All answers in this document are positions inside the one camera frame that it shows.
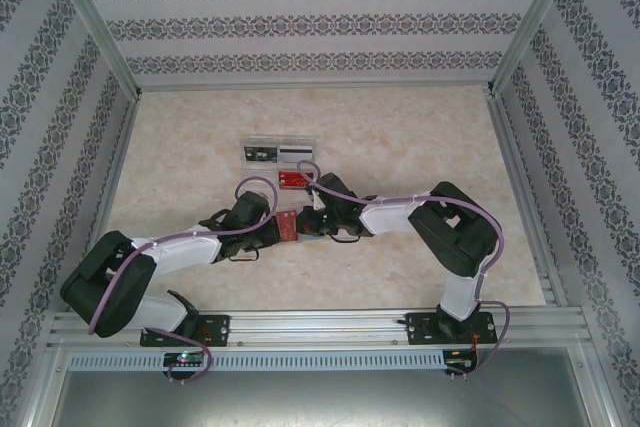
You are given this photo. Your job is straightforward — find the aluminium side rail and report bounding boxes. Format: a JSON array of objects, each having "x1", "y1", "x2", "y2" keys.
[
  {"x1": 487, "y1": 94, "x2": 569, "y2": 308},
  {"x1": 67, "y1": 94, "x2": 144, "y2": 313}
]

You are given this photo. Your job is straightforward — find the grey metal sheet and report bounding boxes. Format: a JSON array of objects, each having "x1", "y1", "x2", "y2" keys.
[{"x1": 49, "y1": 346, "x2": 611, "y2": 427}]

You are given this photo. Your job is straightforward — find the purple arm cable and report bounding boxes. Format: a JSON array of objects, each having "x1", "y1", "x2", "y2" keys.
[
  {"x1": 87, "y1": 175, "x2": 280, "y2": 386},
  {"x1": 297, "y1": 160, "x2": 511, "y2": 379}
]

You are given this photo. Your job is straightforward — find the white card with black stripe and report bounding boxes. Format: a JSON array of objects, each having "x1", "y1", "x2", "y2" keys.
[{"x1": 278, "y1": 144, "x2": 315, "y2": 164}]

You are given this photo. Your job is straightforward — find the red card with white lettering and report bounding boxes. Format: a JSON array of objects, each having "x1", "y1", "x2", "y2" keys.
[{"x1": 277, "y1": 170, "x2": 317, "y2": 190}]

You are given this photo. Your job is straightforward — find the aluminium frame post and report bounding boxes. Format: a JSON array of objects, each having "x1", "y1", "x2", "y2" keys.
[
  {"x1": 484, "y1": 0, "x2": 584, "y2": 96},
  {"x1": 42, "y1": 0, "x2": 144, "y2": 98}
]

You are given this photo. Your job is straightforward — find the clear acrylic card tray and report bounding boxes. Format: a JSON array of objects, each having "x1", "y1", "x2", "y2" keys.
[{"x1": 238, "y1": 135, "x2": 320, "y2": 192}]

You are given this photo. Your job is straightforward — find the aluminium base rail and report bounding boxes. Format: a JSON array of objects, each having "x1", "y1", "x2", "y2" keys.
[{"x1": 47, "y1": 309, "x2": 586, "y2": 348}]

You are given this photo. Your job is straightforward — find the grey slotted cable duct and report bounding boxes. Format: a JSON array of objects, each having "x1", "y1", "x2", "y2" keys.
[{"x1": 67, "y1": 349, "x2": 446, "y2": 372}]

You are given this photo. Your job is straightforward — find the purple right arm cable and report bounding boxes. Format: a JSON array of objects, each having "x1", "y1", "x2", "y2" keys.
[{"x1": 297, "y1": 160, "x2": 511, "y2": 379}]

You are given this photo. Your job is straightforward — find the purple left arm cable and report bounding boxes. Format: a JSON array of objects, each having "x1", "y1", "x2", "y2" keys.
[{"x1": 87, "y1": 175, "x2": 280, "y2": 386}]

